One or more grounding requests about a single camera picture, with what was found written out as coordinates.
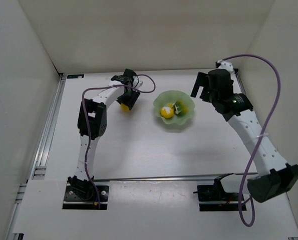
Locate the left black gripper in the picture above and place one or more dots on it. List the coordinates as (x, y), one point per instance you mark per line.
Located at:
(129, 100)

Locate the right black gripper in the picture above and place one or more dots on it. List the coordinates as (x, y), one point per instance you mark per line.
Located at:
(202, 81)

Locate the yellow fake pear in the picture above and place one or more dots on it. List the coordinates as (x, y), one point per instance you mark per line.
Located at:
(124, 107)

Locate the green yellow fake fruit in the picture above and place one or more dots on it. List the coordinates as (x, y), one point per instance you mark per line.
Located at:
(180, 108)

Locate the yellow peeled fake fruit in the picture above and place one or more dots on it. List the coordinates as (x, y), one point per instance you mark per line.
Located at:
(167, 112)

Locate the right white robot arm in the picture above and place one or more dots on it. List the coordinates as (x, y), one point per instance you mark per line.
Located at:
(275, 175)

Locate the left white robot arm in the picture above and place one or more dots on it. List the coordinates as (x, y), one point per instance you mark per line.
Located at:
(92, 124)

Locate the green glass fruit bowl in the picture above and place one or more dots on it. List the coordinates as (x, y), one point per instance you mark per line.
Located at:
(168, 98)

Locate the left blue corner label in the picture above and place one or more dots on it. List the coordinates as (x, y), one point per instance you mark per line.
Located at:
(75, 76)

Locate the front aluminium rail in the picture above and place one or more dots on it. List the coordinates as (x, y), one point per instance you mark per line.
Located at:
(153, 178)

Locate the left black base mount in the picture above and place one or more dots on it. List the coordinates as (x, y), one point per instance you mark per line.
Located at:
(77, 200)

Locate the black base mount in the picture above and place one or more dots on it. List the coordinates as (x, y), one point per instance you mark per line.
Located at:
(212, 197)
(77, 200)

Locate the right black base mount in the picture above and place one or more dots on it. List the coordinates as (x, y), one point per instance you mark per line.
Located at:
(212, 197)

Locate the left aluminium rail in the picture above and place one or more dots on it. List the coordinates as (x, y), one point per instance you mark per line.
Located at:
(39, 165)

